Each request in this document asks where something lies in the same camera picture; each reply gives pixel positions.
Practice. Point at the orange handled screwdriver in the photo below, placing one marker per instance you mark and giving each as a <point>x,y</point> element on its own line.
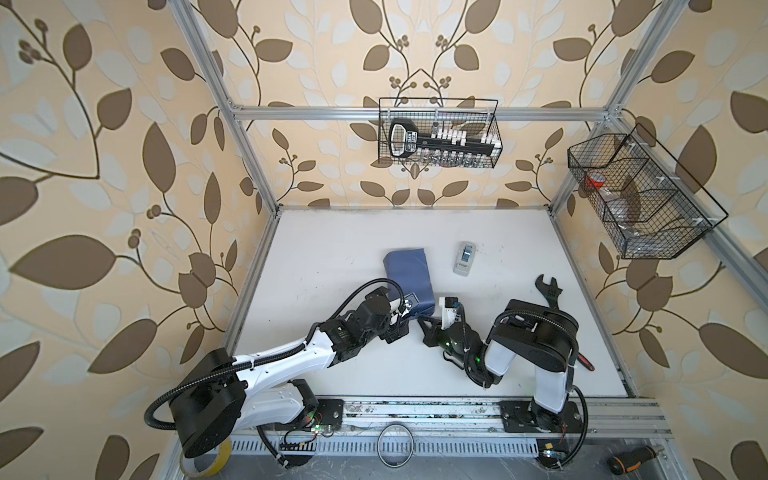
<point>629,461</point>

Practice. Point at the black socket set holder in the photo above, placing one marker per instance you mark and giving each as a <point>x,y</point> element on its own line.
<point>404,139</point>

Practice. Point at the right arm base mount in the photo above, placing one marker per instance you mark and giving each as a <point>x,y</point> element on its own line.
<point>520,416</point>

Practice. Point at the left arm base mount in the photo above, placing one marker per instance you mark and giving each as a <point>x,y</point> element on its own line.
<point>321,416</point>

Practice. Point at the blue wrapping paper sheet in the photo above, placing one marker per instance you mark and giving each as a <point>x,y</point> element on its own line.
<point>409,269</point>

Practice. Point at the wire basket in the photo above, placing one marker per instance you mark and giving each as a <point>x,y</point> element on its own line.
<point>653,206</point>
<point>475,116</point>

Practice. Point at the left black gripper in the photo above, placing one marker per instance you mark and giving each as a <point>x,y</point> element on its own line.
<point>396,332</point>

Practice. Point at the back wire basket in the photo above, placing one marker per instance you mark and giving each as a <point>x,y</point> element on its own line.
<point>475,116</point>

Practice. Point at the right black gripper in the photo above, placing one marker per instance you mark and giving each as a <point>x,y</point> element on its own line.
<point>431,333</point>

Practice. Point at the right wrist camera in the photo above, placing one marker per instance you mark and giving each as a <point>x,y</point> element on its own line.
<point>452,311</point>

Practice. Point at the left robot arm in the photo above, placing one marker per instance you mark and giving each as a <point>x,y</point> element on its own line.
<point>224,393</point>

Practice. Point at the right wire basket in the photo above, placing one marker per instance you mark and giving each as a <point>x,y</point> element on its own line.
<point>653,206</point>

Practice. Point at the yellow tape roll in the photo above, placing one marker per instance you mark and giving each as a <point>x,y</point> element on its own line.
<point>219,462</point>

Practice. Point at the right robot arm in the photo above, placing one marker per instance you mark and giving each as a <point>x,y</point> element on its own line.
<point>543,336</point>

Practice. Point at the black adjustable wrench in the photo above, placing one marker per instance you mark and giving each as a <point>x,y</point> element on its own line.
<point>549,290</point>

